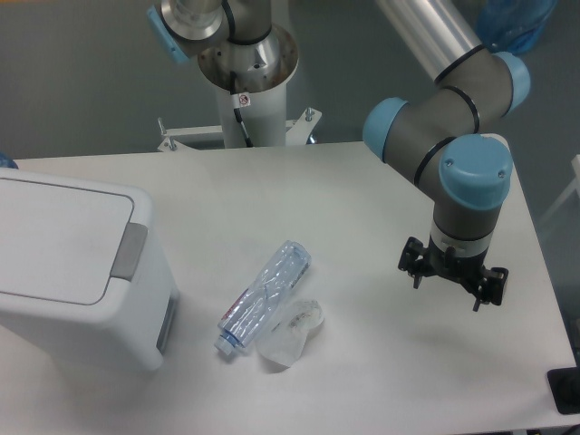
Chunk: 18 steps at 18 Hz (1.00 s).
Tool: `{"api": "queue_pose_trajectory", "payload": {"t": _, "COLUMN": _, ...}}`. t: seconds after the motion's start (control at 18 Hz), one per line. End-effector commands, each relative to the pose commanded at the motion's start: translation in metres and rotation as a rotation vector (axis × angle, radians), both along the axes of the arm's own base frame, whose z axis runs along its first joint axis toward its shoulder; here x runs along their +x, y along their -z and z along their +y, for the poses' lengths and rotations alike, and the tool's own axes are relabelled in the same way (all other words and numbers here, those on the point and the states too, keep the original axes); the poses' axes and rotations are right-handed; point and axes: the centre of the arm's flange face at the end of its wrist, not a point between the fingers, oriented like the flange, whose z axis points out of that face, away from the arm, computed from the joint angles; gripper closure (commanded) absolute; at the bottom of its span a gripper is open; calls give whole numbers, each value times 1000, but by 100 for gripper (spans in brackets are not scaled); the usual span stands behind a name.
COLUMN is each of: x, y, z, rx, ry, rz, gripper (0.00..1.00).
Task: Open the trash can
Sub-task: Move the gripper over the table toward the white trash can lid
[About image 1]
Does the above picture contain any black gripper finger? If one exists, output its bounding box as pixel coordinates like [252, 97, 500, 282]
[466, 267, 508, 312]
[398, 237, 426, 289]

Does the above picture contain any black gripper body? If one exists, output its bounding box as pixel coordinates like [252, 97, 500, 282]
[418, 243, 487, 285]

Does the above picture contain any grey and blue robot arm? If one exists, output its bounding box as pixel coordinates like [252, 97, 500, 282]
[147, 1, 530, 305]

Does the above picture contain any grey trash can push button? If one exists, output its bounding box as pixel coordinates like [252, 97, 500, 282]
[110, 222, 149, 281]

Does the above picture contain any white trash can body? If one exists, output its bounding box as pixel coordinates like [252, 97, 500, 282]
[1, 169, 179, 372]

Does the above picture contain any white trash can lid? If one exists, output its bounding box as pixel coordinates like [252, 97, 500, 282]
[1, 179, 133, 305]

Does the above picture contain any black device at table edge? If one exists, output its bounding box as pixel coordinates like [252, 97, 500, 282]
[546, 367, 579, 415]

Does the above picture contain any crumpled clear plastic cup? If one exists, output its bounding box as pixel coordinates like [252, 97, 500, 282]
[256, 299, 324, 369]

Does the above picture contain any crushed clear plastic bottle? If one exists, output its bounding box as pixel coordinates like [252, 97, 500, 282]
[214, 240, 312, 356]

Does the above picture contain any blue plastic bag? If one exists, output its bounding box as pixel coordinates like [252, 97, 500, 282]
[475, 0, 558, 55]

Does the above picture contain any blue object at left edge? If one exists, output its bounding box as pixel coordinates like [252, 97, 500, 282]
[0, 152, 19, 169]

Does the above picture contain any white frame at right edge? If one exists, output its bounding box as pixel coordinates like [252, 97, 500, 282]
[538, 154, 579, 233]

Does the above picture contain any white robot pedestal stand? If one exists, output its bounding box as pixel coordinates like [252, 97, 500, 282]
[158, 24, 323, 151]

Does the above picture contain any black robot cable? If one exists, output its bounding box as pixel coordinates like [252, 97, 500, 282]
[227, 71, 255, 149]

